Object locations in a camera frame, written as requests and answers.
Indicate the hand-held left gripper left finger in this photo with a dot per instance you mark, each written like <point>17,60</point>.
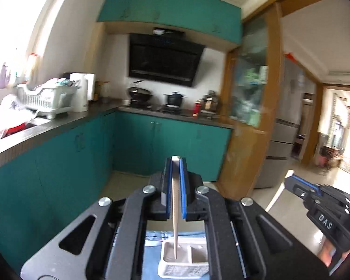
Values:
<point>168,186</point>

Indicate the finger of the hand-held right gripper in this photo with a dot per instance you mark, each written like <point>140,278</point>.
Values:
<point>309,186</point>
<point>296,188</point>

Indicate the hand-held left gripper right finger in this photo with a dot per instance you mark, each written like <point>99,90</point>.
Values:
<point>183,186</point>

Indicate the beige chopstick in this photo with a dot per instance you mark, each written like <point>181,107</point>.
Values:
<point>176,210</point>

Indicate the white plastic utensil holder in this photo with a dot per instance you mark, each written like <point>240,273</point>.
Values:
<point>198,255</point>

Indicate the person's right hand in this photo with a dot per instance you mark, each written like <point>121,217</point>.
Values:
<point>327,252</point>

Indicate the teal base cabinet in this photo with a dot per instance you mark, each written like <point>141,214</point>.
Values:
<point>55,175</point>
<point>169,143</point>

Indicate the silver refrigerator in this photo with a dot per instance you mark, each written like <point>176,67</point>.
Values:
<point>280,143</point>

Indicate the red bottle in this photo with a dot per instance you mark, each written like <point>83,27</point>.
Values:
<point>196,109</point>

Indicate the black gas stove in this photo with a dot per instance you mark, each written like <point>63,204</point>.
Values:
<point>160,108</point>

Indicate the dark blue pot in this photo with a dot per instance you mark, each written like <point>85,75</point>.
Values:
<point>174,99</point>

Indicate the seasoning jar rack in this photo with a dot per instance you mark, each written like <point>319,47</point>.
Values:
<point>211,102</point>

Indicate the black wok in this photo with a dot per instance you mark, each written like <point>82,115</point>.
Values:
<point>140,94</point>

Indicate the wooden framed glass door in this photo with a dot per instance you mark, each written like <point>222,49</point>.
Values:
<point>250,93</point>

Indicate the dark kitchen countertop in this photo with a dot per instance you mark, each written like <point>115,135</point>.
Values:
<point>61,122</point>

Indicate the black range hood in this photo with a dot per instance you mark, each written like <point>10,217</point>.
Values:
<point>163,61</point>

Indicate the white electric kettle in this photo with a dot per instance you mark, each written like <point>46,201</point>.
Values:
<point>80,93</point>

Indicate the white dish rack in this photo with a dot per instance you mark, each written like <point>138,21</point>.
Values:
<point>43,99</point>

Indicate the red basin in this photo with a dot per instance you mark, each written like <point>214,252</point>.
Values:
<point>16,129</point>

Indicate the white plastic bag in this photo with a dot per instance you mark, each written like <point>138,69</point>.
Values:
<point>8,116</point>

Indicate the window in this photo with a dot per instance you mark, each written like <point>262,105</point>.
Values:
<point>14,20</point>

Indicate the teal wall cabinet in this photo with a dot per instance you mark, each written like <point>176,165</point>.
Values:
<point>169,5</point>

